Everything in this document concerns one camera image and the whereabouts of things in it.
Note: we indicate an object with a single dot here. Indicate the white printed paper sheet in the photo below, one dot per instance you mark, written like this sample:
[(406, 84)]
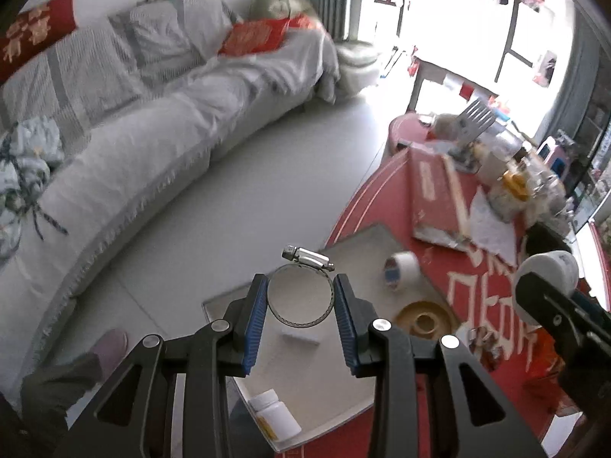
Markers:
[(491, 233)]

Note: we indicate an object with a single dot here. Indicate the white bottle grey label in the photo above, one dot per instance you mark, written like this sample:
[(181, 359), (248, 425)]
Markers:
[(549, 265)]

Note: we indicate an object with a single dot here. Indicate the grey striped cushion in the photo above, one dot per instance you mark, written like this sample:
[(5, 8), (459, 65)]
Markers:
[(172, 33), (71, 71)]

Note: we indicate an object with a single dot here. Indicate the plain white pill bottle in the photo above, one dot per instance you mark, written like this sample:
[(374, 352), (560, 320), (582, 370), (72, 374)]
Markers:
[(279, 417)]

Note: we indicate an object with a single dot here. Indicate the white covered sofa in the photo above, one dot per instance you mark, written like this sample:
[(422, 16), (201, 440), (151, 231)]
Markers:
[(143, 152)]

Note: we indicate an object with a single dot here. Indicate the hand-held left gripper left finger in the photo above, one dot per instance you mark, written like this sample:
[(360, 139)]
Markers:
[(253, 324)]

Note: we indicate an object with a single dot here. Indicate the small yellow object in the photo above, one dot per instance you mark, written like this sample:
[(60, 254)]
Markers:
[(515, 185)]

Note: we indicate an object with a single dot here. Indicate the white tape roll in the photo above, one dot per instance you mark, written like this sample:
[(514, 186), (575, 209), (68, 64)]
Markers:
[(408, 265)]

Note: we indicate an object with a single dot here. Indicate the round patterned tin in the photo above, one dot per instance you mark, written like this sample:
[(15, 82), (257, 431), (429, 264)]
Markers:
[(506, 205)]

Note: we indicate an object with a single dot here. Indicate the grey metal stand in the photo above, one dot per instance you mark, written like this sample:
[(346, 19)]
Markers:
[(475, 117)]

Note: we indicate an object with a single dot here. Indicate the metal watch band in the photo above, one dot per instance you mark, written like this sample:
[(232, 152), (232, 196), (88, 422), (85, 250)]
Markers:
[(482, 343)]

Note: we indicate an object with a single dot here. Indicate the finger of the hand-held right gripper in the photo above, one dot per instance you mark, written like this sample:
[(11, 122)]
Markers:
[(596, 307), (549, 305)]

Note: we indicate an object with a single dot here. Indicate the round wooden disc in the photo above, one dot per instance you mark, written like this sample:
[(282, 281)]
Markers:
[(410, 317)]

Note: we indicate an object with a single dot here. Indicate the small white rectangular box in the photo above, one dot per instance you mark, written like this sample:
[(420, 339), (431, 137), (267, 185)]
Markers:
[(300, 338)]

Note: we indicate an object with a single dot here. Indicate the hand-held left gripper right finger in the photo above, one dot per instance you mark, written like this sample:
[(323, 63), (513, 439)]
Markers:
[(346, 324)]

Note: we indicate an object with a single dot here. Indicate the grey shallow box tray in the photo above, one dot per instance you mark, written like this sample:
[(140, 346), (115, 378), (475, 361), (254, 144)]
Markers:
[(305, 360)]

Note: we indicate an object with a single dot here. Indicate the black box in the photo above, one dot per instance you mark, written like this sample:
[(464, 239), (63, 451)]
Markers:
[(544, 236)]

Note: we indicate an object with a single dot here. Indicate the pink slipper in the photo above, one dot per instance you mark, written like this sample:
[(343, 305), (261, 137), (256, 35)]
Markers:
[(110, 348)]

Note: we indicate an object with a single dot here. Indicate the white paper cup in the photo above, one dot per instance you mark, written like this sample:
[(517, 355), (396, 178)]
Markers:
[(494, 164)]

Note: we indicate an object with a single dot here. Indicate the red patterned cushion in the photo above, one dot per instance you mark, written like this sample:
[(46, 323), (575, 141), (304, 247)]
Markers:
[(257, 36)]

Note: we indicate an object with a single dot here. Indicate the red cushion white characters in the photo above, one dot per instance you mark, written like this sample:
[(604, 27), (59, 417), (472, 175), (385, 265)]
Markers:
[(33, 31)]

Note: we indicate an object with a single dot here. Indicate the red round tablecloth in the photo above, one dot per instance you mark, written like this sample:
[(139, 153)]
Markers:
[(363, 210)]

